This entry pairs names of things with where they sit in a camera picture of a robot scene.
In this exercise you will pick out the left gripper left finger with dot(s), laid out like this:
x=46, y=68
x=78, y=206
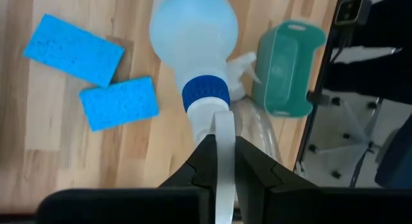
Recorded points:
x=128, y=208

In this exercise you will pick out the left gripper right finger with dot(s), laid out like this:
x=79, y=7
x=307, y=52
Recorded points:
x=322, y=208

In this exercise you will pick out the blue sponge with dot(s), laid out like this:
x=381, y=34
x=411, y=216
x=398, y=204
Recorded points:
x=74, y=50
x=119, y=103

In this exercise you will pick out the clear spray bottle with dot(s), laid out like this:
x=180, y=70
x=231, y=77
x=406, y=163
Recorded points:
x=239, y=69

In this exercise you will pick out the white spray bottle blue collar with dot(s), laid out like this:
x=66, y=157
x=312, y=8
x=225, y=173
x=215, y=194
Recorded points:
x=193, y=34

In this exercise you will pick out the blue chair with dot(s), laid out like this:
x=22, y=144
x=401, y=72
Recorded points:
x=396, y=159

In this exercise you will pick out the office chair base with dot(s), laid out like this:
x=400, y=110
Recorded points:
x=336, y=101

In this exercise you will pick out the small teal plastic bin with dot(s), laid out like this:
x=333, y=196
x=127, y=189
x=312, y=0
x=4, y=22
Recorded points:
x=286, y=69

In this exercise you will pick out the table-level camera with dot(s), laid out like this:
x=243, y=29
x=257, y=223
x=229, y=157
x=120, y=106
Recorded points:
x=352, y=10

